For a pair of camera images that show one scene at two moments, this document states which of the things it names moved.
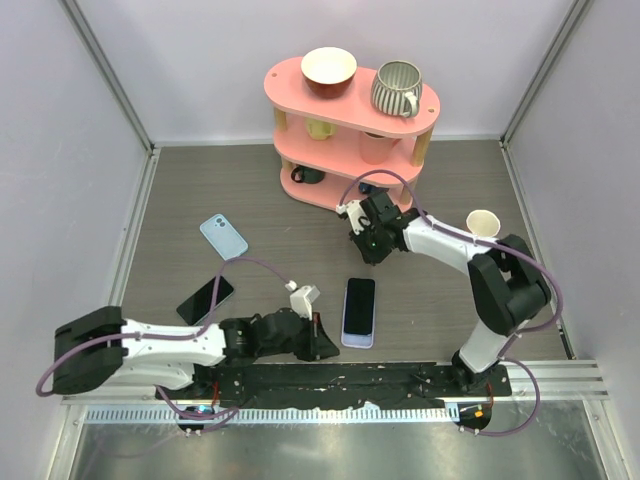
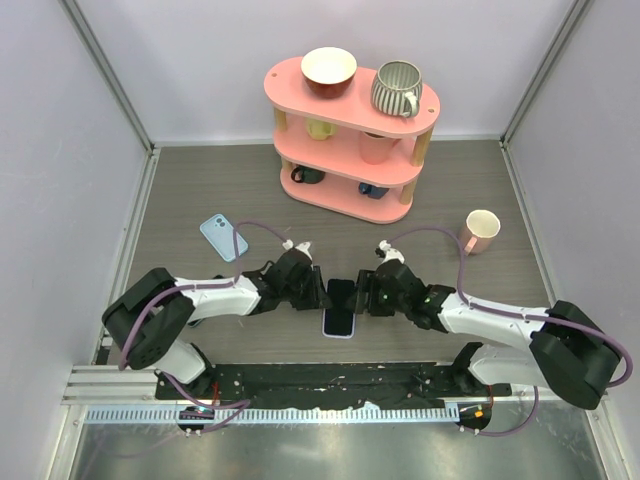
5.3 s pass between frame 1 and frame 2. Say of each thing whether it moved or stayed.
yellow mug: stayed
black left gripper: moved
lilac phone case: moved
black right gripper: moved
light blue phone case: stayed
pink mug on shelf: stayed
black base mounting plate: stayed
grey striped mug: stayed
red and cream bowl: stayed
